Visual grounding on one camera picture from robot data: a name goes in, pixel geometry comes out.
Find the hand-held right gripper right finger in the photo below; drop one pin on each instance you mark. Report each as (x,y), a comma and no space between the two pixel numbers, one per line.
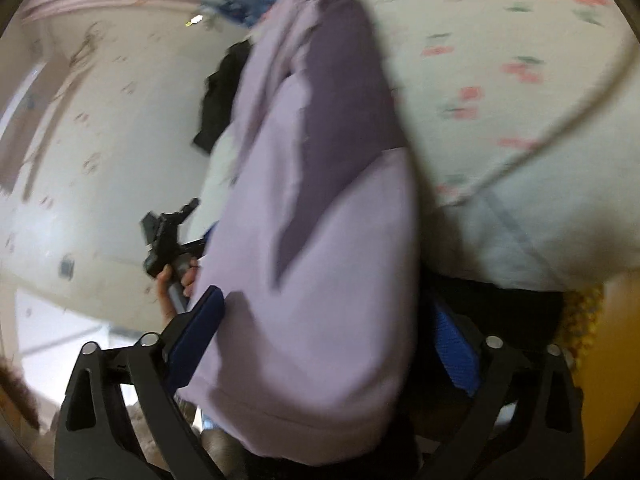
(456,355)

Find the person's left hand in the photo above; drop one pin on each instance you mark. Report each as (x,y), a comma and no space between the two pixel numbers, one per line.
(172,290)

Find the yellow patterned cloth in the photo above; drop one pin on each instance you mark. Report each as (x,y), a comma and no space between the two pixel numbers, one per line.
(600,350)

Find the purple two-tone sweatshirt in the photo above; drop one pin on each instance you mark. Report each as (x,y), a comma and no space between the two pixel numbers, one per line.
(320,270)

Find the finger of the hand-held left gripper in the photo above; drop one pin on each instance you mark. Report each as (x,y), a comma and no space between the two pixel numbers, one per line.
(206,239)

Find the cherry print bed sheet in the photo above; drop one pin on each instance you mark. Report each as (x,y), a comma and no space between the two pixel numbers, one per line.
(500,85)

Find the white quilt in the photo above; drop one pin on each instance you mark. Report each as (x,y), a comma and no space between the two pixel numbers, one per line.
(530,240)

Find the black clothing pile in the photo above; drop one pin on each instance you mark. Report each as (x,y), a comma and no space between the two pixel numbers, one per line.
(220,102)

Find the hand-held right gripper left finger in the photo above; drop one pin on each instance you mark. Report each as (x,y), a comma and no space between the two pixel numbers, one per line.
(200,327)

